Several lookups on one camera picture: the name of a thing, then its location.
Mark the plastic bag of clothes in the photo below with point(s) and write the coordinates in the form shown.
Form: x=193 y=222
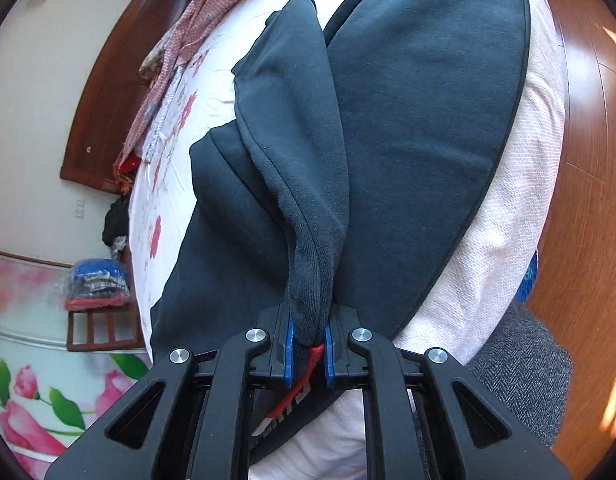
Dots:
x=95 y=280

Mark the wooden headboard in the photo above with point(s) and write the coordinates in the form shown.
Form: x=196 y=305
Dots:
x=113 y=85

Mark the blue patterned object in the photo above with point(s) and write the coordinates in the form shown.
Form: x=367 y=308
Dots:
x=530 y=280

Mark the wooden chair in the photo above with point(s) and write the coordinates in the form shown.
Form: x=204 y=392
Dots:
x=108 y=346

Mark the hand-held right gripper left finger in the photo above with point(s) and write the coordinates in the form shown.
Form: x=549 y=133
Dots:
x=287 y=356

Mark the dark pants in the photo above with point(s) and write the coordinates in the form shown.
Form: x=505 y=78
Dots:
x=413 y=110

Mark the orange fringed cloth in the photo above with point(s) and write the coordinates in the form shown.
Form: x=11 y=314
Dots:
x=124 y=182

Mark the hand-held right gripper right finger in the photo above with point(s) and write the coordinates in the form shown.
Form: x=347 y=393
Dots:
x=330 y=361

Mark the red cloth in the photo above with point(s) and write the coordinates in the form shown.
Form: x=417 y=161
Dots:
x=130 y=163

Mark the pink checkered quilt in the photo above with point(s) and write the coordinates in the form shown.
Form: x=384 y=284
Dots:
x=208 y=5

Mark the folded floral sheets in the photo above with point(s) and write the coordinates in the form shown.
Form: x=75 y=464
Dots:
x=160 y=120

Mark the white wall switch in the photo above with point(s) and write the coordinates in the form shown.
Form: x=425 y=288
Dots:
x=80 y=208

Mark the floral printed wardrobe door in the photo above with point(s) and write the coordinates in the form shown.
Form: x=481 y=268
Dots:
x=38 y=320

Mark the bed with floral white sheet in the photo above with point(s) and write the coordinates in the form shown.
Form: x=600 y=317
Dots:
x=503 y=240

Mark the black cloth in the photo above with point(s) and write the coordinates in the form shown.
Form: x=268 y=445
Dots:
x=115 y=220

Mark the person's grey clothing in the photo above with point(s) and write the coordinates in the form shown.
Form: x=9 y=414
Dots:
x=523 y=360

